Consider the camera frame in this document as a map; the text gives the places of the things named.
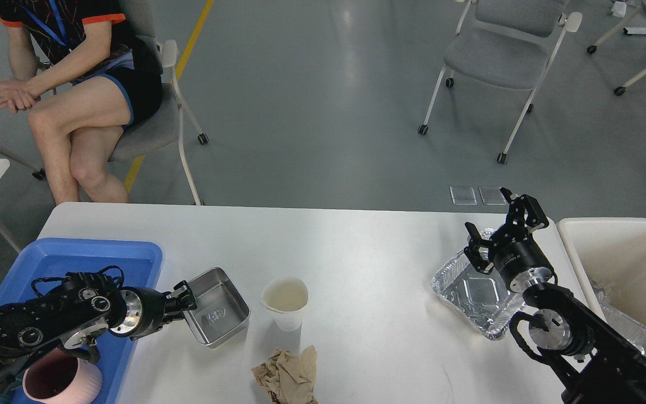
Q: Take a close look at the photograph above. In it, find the crumpled brown paper napkin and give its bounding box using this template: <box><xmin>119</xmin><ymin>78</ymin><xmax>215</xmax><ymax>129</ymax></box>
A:
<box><xmin>251</xmin><ymin>345</ymin><xmax>318</xmax><ymax>403</ymax></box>

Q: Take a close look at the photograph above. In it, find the white plastic bin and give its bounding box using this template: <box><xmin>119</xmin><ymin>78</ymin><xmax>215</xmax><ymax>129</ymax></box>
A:
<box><xmin>557</xmin><ymin>218</ymin><xmax>646</xmax><ymax>325</ymax></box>

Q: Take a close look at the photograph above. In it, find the person in patterned shirt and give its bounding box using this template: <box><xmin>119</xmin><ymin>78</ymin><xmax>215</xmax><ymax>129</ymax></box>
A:
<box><xmin>0</xmin><ymin>0</ymin><xmax>164</xmax><ymax>205</ymax></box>

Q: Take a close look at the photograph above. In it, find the pink ceramic mug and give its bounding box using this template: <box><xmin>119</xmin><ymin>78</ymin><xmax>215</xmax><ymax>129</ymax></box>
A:
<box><xmin>22</xmin><ymin>350</ymin><xmax>103</xmax><ymax>403</ymax></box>

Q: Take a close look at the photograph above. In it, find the square stainless steel tray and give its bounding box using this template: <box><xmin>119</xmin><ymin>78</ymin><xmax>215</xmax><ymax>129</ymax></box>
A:
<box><xmin>183</xmin><ymin>268</ymin><xmax>250</xmax><ymax>350</ymax></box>

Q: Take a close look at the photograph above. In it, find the grey chair right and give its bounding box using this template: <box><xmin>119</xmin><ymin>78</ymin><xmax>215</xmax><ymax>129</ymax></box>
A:
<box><xmin>417</xmin><ymin>1</ymin><xmax>584</xmax><ymax>164</ymax></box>

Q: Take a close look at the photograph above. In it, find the aluminium foil tray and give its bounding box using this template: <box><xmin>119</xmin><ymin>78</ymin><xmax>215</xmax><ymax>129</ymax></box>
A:
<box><xmin>430</xmin><ymin>250</ymin><xmax>526</xmax><ymax>341</ymax></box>

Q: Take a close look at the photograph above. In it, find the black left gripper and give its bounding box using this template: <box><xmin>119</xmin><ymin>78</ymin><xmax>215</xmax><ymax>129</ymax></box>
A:
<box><xmin>111</xmin><ymin>280</ymin><xmax>197</xmax><ymax>340</ymax></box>

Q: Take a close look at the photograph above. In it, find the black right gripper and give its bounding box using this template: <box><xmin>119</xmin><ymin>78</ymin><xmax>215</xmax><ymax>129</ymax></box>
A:
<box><xmin>464</xmin><ymin>187</ymin><xmax>553</xmax><ymax>293</ymax></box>

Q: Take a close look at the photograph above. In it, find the blue plastic tray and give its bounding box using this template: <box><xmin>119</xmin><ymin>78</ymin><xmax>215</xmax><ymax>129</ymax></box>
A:
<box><xmin>0</xmin><ymin>238</ymin><xmax>163</xmax><ymax>403</ymax></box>

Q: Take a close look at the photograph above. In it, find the foil tray in bin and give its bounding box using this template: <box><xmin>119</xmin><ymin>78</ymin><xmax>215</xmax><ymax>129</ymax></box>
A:
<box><xmin>590</xmin><ymin>279</ymin><xmax>646</xmax><ymax>356</ymax></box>

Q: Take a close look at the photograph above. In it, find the left floor outlet cover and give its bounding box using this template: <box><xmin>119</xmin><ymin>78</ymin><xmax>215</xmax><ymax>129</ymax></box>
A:
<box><xmin>449</xmin><ymin>186</ymin><xmax>477</xmax><ymax>205</ymax></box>

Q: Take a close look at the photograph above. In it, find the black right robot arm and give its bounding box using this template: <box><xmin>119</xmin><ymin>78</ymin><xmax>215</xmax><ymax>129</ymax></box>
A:
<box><xmin>463</xmin><ymin>187</ymin><xmax>646</xmax><ymax>403</ymax></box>

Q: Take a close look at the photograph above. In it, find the floor outlet cover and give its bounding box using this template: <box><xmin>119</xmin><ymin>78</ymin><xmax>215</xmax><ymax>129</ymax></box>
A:
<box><xmin>478</xmin><ymin>186</ymin><xmax>507</xmax><ymax>205</ymax></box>
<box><xmin>449</xmin><ymin>186</ymin><xmax>477</xmax><ymax>205</ymax></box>

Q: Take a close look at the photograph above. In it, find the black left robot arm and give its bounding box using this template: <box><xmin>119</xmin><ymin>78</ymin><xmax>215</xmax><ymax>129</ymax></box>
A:
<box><xmin>0</xmin><ymin>266</ymin><xmax>197</xmax><ymax>389</ymax></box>

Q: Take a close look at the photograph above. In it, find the right floor outlet cover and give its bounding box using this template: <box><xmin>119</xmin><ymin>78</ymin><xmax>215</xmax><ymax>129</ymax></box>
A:
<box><xmin>478</xmin><ymin>186</ymin><xmax>507</xmax><ymax>205</ymax></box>

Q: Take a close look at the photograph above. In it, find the white paper cup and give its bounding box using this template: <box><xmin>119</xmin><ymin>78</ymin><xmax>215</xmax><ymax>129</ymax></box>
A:
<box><xmin>260</xmin><ymin>276</ymin><xmax>308</xmax><ymax>332</ymax></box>

